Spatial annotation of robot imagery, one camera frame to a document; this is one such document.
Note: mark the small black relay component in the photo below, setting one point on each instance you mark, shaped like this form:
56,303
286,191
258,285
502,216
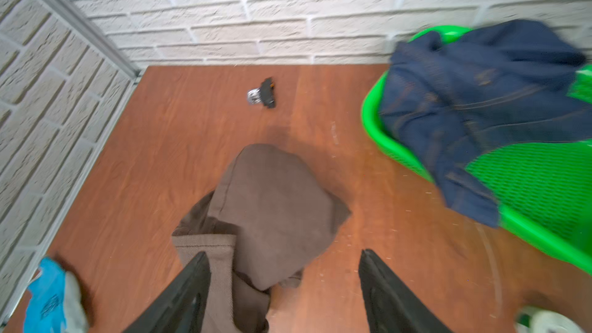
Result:
264,94

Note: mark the white tape roll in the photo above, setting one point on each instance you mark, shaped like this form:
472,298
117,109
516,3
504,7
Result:
531,319

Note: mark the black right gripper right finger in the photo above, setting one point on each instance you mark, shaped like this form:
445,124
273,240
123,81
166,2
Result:
389,304

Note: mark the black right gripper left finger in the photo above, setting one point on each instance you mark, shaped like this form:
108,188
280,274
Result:
181,306

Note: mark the blue grey work glove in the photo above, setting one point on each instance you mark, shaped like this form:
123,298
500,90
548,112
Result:
56,301

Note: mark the dark blue jeans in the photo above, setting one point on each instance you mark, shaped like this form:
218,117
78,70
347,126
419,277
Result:
496,86

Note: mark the brown trousers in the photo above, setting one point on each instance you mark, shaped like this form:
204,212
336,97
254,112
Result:
266,220

